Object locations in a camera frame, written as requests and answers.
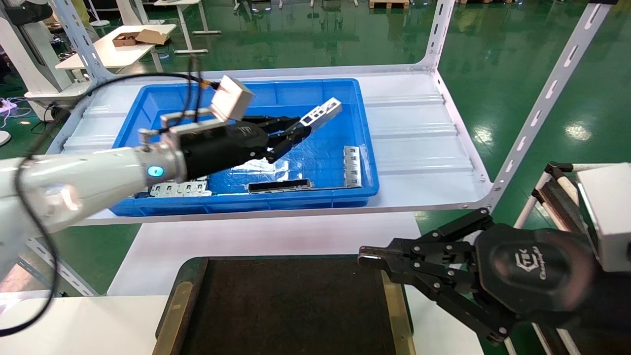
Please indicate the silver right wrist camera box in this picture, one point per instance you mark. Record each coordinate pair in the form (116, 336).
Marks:
(609, 212)

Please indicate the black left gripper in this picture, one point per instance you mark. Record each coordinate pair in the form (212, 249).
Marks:
(222, 145)

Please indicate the open cardboard box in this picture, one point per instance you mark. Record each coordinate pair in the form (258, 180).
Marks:
(125, 39)

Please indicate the clear plastic film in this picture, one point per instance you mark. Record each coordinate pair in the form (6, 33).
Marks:
(268, 170)

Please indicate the black container tray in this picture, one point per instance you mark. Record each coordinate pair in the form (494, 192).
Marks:
(296, 305)

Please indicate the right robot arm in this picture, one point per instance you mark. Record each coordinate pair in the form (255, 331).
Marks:
(609, 315)

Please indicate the grey perforated metal channel part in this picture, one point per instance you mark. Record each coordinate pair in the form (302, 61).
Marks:
(331, 109)

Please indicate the white machine column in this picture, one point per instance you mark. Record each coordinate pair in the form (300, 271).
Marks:
(34, 54)

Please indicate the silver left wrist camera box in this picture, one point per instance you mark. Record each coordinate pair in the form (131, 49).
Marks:
(231, 98)

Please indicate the white slotted metal shelf rack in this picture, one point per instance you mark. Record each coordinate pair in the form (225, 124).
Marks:
(542, 104)

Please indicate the grey slotted metal bracket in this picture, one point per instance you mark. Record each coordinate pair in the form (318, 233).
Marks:
(352, 167)
(180, 189)

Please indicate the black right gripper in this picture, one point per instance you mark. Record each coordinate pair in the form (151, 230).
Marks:
(532, 271)

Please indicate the dark open metal channel part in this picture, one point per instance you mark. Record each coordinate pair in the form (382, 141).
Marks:
(281, 186)

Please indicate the wooden pallet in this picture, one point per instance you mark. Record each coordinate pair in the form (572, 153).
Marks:
(389, 4)

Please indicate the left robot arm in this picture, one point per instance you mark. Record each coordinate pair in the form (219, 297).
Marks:
(88, 177)

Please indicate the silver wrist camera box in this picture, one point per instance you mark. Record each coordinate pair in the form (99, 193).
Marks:
(609, 212)
(231, 98)

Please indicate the white desk with box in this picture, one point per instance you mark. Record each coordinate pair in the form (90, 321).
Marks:
(113, 55)

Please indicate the white power strip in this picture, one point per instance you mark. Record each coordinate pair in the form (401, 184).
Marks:
(6, 104)

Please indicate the white desk with T-legs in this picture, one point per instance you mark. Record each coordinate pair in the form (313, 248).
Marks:
(185, 27)

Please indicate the blue plastic bin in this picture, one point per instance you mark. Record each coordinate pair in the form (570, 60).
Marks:
(296, 202)

